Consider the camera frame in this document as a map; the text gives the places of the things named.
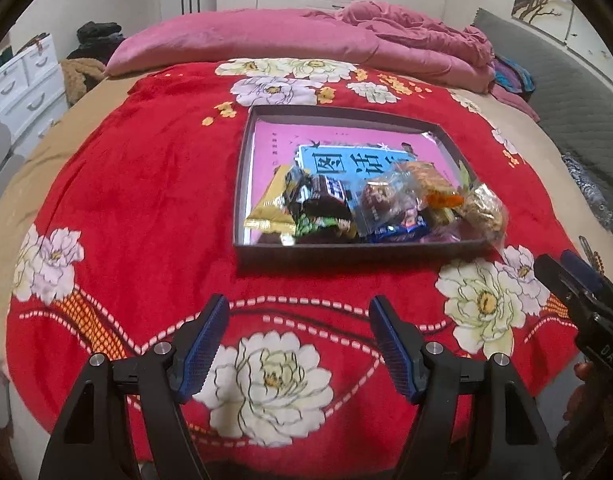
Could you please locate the green pea snack packet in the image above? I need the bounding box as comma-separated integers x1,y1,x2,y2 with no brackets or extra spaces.
292,212,356,244

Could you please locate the crumpled pink quilt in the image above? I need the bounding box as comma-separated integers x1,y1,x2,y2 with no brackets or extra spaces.
336,2,542,121

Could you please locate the blue and purple striped cloth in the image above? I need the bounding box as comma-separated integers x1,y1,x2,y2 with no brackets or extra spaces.
493,55,536,98

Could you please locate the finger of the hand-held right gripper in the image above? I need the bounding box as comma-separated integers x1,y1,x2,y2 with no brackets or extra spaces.
533,254,600,334
559,249,613,312

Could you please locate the blue snack packet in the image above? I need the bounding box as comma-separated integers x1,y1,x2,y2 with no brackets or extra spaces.
365,220,432,244

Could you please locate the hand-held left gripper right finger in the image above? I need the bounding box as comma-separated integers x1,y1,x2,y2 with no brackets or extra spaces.
367,295,560,480

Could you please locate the grey cardboard box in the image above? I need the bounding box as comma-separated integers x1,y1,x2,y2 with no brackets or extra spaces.
233,104,493,275

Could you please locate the clear packet of red candies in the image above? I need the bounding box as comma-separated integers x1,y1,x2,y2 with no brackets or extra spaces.
353,172,419,233

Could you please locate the gold wafer packet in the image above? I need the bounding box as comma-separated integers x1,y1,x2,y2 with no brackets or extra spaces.
244,169,298,237

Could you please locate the orange bread packet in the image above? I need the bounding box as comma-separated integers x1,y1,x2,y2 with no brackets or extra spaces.
400,160,464,211

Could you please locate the dark patterned cloth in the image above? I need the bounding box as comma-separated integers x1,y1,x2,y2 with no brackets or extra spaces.
561,152,613,228

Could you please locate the dark brown chocolate bar packet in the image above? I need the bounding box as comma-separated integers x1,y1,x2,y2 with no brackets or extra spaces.
299,176,354,222

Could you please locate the clear packet of beige pastry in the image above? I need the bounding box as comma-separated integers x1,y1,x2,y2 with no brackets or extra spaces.
459,182,510,250

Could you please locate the black glossy snack packet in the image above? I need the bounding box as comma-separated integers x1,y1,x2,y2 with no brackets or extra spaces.
283,166,314,207

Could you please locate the person's right hand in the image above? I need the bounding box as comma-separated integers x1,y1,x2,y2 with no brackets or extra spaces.
565,359,595,423

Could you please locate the grey quilted headboard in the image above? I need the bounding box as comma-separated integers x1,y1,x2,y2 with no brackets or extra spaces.
473,8,613,211

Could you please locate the pile of black clothes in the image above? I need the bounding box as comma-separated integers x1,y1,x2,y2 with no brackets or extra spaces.
66,21,126,61

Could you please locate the purple snack packet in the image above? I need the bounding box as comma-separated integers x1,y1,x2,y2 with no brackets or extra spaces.
425,224,469,245

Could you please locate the pink book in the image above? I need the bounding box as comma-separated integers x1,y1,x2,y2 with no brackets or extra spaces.
246,117,464,246

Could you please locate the beige bed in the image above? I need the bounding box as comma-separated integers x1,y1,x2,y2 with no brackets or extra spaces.
0,62,613,361

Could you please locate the long pink pillow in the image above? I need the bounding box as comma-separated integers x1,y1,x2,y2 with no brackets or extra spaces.
106,8,367,77

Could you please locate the red floral blanket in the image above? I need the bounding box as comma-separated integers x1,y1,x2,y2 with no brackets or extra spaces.
5,57,613,480

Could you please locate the white drawer cabinet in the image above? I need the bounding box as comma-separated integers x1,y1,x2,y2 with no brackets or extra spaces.
0,34,70,141

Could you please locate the brown fluffy blanket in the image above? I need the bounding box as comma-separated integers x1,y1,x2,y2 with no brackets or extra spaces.
60,57,107,106

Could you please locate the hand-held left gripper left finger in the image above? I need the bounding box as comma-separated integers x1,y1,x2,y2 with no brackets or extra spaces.
38,293,231,480

